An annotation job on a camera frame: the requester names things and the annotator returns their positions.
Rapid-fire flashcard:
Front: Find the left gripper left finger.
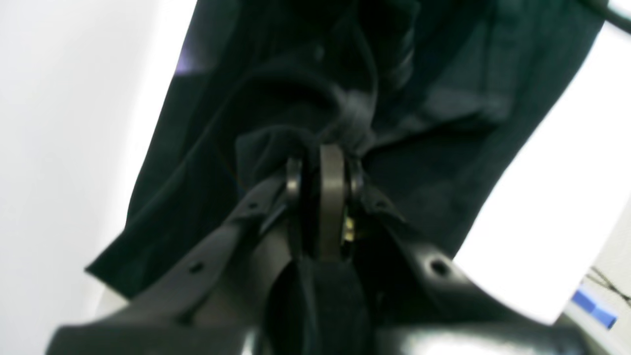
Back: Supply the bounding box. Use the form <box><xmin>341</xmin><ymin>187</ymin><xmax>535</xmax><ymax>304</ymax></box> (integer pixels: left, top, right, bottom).
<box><xmin>47</xmin><ymin>158</ymin><xmax>303</xmax><ymax>355</ymax></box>

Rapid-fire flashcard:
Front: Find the black T-shirt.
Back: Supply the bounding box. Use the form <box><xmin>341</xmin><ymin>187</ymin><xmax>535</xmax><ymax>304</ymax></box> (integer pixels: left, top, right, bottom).
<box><xmin>86</xmin><ymin>0</ymin><xmax>604</xmax><ymax>298</ymax></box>

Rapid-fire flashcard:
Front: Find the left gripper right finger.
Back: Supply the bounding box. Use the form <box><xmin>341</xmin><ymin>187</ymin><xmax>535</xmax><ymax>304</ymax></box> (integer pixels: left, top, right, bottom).
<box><xmin>319</xmin><ymin>144</ymin><xmax>587</xmax><ymax>355</ymax></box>

